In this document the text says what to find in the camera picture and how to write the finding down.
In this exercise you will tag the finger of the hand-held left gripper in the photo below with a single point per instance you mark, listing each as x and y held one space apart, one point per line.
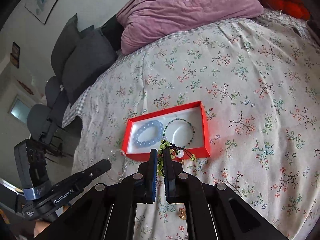
95 170

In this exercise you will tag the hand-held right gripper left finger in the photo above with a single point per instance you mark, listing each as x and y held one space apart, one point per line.
152 172

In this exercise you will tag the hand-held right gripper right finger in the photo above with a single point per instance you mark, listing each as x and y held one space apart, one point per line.
168 177

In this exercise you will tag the red jewelry box tray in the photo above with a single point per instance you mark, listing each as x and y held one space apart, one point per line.
172 118

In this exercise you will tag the person's left hand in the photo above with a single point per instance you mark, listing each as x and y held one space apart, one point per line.
38 231

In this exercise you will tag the small gold earring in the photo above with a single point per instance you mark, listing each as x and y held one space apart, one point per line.
183 214
183 161

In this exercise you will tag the grey chair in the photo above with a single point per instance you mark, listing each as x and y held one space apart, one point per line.
37 117
53 90

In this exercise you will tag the window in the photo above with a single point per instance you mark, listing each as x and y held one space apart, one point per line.
20 108

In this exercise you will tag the grey pillow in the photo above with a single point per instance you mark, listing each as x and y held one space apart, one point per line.
87 65
65 45

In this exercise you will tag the floral bed sheet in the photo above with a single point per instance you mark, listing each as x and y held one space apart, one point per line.
250 92

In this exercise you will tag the purple duvet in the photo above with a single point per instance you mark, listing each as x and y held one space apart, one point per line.
187 10

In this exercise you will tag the red wall ornament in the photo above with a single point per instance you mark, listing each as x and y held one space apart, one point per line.
25 87

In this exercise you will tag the small wall plaque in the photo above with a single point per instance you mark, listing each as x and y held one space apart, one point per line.
15 55

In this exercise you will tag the framed wall picture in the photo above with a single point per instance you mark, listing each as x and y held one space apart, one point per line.
42 1

